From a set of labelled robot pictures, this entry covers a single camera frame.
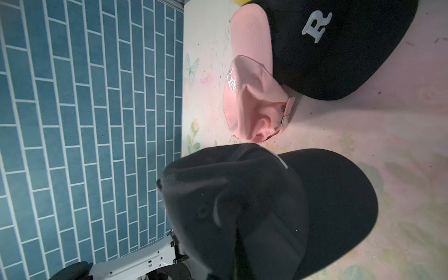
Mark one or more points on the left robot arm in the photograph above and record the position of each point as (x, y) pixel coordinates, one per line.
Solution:
(159, 260)

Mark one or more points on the black cap rear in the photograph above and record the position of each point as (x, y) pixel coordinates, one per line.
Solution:
(326, 50)

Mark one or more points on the pink baseball cap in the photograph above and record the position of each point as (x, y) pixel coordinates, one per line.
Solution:
(255, 105)

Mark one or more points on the black cap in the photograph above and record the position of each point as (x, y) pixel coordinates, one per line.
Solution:
(246, 213)
(326, 50)

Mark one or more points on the yellow pen cup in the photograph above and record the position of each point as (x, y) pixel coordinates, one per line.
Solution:
(241, 2)

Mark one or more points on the black cap front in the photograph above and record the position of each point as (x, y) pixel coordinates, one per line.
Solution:
(246, 213)

